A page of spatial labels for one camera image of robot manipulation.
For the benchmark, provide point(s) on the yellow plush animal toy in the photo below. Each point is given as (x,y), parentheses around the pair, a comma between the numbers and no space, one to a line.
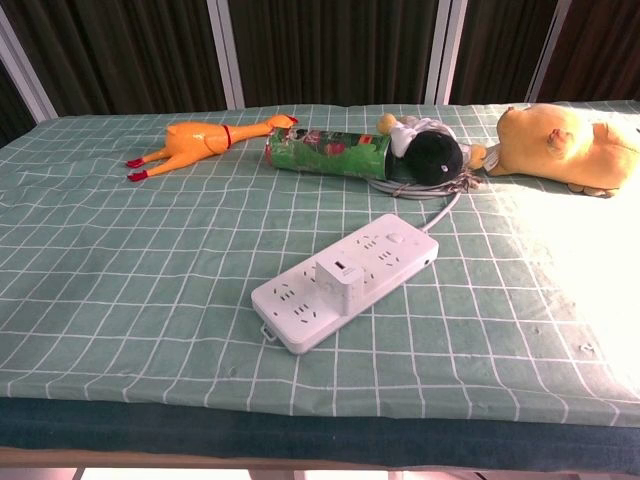
(550,145)

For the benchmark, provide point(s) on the white power strip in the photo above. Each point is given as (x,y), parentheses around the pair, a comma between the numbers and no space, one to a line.
(295,310)

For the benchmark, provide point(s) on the yellow rubber chicken toy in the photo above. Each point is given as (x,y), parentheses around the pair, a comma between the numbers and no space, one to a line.
(195,145)

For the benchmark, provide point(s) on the white window frame post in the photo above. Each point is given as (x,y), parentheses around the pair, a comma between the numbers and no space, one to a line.
(25,75)
(547,50)
(225,50)
(445,50)

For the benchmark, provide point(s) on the green white-grid tablecloth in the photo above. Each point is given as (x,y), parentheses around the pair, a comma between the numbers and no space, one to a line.
(150,250)

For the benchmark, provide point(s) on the black-haired plush doll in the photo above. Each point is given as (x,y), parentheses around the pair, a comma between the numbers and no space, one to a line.
(430,155)

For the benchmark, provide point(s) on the green chip can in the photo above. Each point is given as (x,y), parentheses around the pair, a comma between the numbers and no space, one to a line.
(325,155)

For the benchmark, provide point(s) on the small white plug adapter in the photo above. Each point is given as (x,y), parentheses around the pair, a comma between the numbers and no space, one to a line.
(335,290)

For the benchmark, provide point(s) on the dark blue under cloth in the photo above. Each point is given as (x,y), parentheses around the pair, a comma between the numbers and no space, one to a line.
(200,430)

